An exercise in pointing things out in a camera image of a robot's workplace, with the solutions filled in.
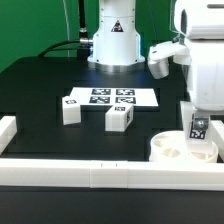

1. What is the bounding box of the white marker sheet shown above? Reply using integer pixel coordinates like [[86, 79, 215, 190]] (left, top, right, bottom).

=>
[[70, 87, 158, 107]]

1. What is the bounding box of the white left fence wall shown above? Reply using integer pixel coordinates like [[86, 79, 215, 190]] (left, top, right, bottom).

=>
[[0, 116, 17, 155]]

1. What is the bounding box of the white front fence wall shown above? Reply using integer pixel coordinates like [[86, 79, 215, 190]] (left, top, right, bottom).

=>
[[0, 158, 224, 191]]

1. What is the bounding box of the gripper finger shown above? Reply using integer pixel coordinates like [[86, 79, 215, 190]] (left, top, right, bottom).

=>
[[193, 116, 209, 131]]

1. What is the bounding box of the black cable connector block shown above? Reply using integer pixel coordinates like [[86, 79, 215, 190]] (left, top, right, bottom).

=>
[[77, 47, 90, 60]]

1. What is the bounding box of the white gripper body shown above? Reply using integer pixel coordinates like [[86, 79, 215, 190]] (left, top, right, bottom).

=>
[[148, 38, 224, 114]]

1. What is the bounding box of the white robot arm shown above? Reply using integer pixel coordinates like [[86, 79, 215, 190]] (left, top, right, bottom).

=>
[[88, 0, 224, 129]]

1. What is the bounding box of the black thick cable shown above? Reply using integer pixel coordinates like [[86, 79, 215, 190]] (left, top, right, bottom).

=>
[[37, 0, 94, 59]]

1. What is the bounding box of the thin white cable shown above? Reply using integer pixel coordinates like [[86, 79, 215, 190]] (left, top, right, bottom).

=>
[[62, 0, 72, 58]]

